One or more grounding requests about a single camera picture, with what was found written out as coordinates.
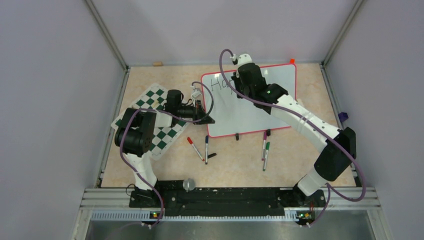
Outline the small wooden block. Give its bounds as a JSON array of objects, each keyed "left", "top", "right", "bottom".
[{"left": 152, "top": 61, "right": 164, "bottom": 67}]

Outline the purple capped marker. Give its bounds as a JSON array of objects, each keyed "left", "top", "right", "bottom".
[{"left": 261, "top": 131, "right": 268, "bottom": 161}]

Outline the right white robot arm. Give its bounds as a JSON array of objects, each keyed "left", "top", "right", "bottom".
[{"left": 231, "top": 62, "right": 356, "bottom": 206}]

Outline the blue capped marker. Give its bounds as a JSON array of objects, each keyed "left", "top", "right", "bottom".
[{"left": 204, "top": 135, "right": 209, "bottom": 165}]

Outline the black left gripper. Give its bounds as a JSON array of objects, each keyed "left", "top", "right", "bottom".
[{"left": 177, "top": 100, "right": 215, "bottom": 126}]

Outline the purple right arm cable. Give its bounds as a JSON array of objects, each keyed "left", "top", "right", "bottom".
[{"left": 219, "top": 49, "right": 368, "bottom": 228}]

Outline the grey round knob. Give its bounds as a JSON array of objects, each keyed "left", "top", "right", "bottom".
[{"left": 182, "top": 178, "right": 196, "bottom": 192}]

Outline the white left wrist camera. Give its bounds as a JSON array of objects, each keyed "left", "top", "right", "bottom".
[{"left": 190, "top": 85, "right": 203, "bottom": 101}]

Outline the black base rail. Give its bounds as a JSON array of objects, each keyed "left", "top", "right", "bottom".
[{"left": 129, "top": 180, "right": 326, "bottom": 217}]

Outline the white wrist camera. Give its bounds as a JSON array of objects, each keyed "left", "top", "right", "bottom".
[
  {"left": 231, "top": 53, "right": 253, "bottom": 68},
  {"left": 190, "top": 85, "right": 203, "bottom": 101}
]

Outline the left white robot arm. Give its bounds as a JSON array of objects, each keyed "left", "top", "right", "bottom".
[{"left": 114, "top": 89, "right": 215, "bottom": 207}]

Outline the red capped marker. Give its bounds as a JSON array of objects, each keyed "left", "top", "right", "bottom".
[{"left": 187, "top": 137, "right": 205, "bottom": 162}]

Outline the green white chessboard mat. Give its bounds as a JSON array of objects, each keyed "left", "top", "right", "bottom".
[{"left": 129, "top": 83, "right": 189, "bottom": 161}]

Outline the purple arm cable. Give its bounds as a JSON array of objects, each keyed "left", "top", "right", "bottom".
[
  {"left": 219, "top": 49, "right": 368, "bottom": 228},
  {"left": 119, "top": 81, "right": 215, "bottom": 229}
]

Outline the green capped marker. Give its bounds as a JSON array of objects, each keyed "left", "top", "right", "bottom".
[{"left": 262, "top": 142, "right": 270, "bottom": 171}]

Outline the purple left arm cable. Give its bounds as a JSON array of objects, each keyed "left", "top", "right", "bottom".
[{"left": 119, "top": 81, "right": 215, "bottom": 229}]

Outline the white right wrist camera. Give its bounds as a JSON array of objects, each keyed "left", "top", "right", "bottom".
[{"left": 231, "top": 53, "right": 253, "bottom": 68}]

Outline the pink framed whiteboard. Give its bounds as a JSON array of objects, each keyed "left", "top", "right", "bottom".
[{"left": 200, "top": 63, "right": 297, "bottom": 138}]

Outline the purple toy block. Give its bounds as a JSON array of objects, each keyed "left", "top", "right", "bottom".
[{"left": 338, "top": 112, "right": 349, "bottom": 123}]

